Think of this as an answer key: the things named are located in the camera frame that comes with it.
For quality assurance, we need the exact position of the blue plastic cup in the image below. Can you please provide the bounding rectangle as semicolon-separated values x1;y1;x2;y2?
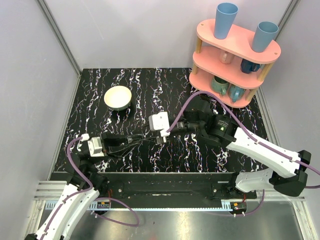
214;2;238;40
251;21;279;53

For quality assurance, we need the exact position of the dark blue mug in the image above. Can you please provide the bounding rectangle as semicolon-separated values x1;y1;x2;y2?
240;59;261;74

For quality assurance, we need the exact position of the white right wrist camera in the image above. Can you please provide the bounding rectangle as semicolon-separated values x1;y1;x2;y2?
148;111;170;137

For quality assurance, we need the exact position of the left blue plastic cup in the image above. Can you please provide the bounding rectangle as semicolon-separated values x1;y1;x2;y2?
214;2;238;40

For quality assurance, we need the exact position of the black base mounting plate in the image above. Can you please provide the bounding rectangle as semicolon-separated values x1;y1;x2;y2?
94;172;257;200

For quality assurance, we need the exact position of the pink three-tier shelf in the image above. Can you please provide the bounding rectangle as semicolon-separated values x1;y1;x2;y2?
189;19;281;108

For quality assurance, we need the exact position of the pink mug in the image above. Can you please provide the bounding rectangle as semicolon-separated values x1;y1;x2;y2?
219;50;235;64

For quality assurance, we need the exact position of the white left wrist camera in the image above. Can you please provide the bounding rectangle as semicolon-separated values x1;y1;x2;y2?
81;133;105;157

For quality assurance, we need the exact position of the light blue mug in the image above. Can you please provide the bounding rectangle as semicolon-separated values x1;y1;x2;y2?
228;84;246;103

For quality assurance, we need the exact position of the right blue plastic cup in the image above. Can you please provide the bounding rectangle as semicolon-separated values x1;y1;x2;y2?
251;21;279;53

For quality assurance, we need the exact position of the cream and green bowl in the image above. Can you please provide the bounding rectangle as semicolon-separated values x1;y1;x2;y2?
103;85;132;111

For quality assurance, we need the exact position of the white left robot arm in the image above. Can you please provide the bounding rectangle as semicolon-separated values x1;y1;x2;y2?
25;133;140;240

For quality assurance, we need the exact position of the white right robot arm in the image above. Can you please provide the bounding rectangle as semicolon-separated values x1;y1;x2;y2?
148;97;311;199

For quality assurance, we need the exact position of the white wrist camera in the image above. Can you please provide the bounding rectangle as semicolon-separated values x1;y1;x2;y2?
148;111;170;137
81;133;105;157

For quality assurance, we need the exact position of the green ceramic mug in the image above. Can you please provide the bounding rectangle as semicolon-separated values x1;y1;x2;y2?
210;76;230;96

